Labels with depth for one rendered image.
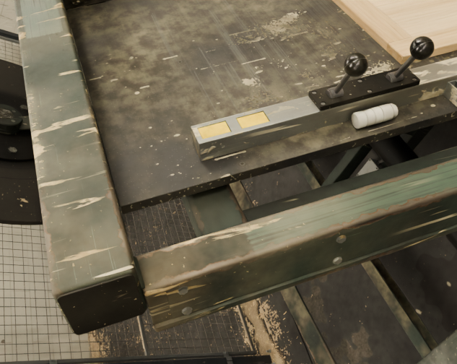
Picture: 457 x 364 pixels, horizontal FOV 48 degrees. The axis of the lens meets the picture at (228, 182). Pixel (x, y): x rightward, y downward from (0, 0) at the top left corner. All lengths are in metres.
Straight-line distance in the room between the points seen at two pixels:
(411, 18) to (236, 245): 0.75
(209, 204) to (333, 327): 2.15
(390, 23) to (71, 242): 0.84
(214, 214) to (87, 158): 0.22
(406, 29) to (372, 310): 1.81
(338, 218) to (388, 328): 2.00
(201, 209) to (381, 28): 0.59
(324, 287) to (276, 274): 2.25
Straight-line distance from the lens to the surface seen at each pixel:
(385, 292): 2.49
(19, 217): 1.42
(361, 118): 0.94
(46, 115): 0.88
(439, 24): 1.26
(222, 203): 0.86
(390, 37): 1.18
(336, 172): 2.75
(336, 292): 2.93
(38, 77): 0.98
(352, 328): 2.86
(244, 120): 0.90
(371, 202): 0.76
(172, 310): 0.73
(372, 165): 2.53
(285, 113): 0.91
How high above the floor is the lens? 2.13
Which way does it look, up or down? 34 degrees down
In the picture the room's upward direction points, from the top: 80 degrees counter-clockwise
